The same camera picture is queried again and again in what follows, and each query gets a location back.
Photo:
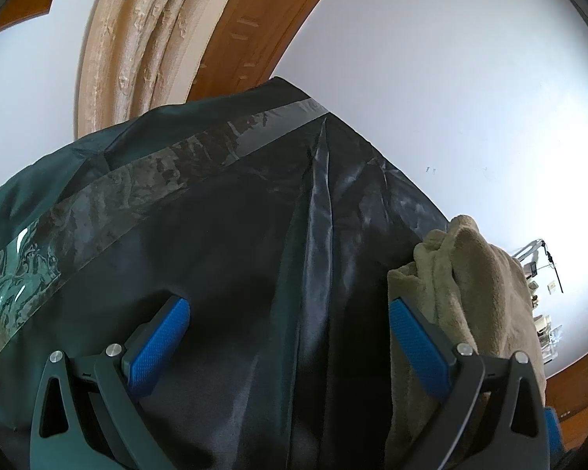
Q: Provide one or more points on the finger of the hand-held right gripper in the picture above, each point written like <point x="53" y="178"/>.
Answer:
<point x="552" y="433"/>

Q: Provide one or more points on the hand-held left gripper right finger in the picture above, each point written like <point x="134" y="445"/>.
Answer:
<point x="416" y="347"/>

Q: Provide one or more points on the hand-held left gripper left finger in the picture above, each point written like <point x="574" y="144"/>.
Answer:
<point x="157" y="342"/>

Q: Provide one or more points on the brown fleece garment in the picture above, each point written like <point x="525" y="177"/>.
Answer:
<point x="485" y="293"/>

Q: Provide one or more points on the dark green jacket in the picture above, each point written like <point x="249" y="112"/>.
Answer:
<point x="225" y="254"/>

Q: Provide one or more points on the wooden desk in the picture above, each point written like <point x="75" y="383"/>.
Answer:
<point x="578" y="391"/>

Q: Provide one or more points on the beige curtain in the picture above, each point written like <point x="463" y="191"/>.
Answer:
<point x="142" y="34"/>

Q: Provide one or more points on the brown wooden door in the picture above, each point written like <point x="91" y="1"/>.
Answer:
<point x="264" y="19"/>

